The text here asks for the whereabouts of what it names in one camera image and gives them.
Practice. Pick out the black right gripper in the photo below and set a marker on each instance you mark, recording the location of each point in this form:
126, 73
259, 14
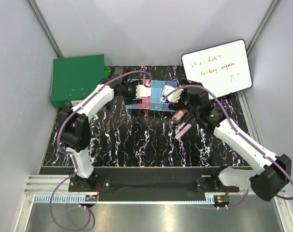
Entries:
178, 105

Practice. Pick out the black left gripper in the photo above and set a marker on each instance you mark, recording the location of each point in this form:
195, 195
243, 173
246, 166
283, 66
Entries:
132, 100

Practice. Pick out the light blue drawer bin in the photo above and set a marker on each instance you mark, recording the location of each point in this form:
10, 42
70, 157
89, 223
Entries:
130, 105

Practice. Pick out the pink drawer bin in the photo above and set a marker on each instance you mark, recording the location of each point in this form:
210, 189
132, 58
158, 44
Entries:
145, 101

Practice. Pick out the colourful pink-capped tube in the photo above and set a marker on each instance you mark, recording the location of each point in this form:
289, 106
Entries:
178, 116

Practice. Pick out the beige small marker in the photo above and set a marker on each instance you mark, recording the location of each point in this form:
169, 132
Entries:
181, 126

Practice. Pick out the sky blue drawer bin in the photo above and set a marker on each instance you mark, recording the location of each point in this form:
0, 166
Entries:
155, 101

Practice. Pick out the purple drawer bin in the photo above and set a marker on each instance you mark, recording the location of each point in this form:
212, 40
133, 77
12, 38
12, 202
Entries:
170, 84

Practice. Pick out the lilac highlighter pen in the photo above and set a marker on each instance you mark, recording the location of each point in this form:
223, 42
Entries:
183, 131

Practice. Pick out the black orange-capped marker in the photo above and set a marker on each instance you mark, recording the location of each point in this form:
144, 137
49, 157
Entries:
188, 119

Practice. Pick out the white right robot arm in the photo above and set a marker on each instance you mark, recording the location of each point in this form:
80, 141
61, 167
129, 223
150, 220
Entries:
269, 173

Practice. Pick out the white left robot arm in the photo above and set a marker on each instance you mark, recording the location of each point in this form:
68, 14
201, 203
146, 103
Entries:
74, 134

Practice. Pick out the white dry-erase board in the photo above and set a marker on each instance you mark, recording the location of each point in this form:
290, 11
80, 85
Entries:
222, 69

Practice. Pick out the black marble pattern mat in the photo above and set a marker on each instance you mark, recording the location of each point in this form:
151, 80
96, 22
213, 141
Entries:
143, 138

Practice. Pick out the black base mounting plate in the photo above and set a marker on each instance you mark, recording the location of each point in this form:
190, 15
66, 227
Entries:
150, 184

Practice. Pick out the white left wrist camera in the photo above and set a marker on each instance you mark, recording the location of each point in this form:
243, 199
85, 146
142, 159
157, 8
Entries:
143, 90

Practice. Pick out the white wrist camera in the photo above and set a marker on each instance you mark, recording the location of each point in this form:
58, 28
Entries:
169, 95
143, 90

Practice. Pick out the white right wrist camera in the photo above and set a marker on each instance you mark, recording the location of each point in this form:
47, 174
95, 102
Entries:
169, 95

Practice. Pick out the green ring binder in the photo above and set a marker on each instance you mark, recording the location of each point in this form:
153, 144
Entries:
74, 78

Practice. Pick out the aluminium front rail frame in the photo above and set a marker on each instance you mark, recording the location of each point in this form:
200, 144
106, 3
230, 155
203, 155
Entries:
53, 208

